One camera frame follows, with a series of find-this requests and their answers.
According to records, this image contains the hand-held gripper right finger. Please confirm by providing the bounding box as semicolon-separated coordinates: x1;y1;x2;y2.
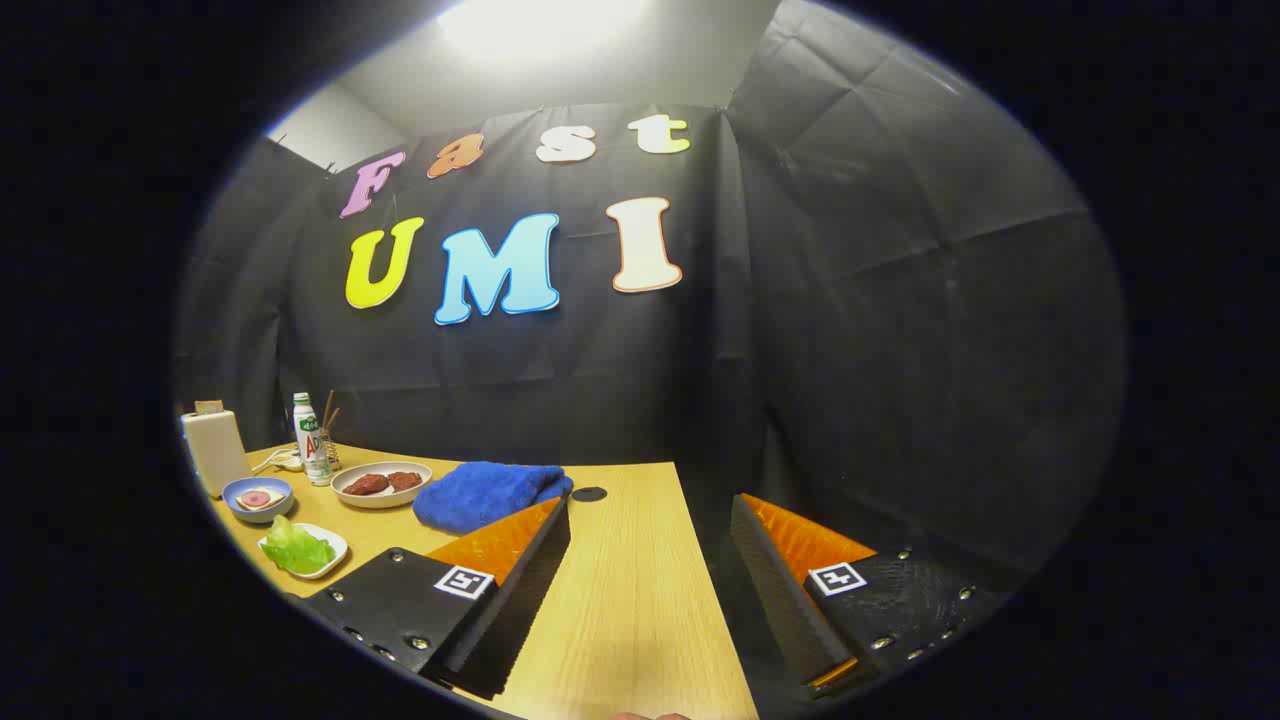
730;493;1011;696

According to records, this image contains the white square dish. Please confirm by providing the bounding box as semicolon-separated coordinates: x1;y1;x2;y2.
258;522;349;580

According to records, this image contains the white toaster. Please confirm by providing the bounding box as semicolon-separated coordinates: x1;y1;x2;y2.
181;408;253;499

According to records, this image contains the beige round plate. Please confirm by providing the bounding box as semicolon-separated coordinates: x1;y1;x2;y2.
331;461;434;510

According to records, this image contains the blue folded towel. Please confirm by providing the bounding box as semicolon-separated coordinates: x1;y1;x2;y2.
413;461;575;536

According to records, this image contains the blue round plate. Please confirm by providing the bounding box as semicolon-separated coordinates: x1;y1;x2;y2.
222;477;295;525

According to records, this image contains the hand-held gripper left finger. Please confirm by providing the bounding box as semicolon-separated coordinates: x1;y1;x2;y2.
300;497;573;701

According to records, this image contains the black backdrop cloth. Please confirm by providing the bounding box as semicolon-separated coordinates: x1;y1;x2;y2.
172;0;1129;591

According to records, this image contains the green lettuce leaf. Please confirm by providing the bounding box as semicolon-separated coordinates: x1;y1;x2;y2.
264;515;337;575

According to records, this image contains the white plastic bottle green cap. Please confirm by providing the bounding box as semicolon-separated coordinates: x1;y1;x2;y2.
293;392;333;487

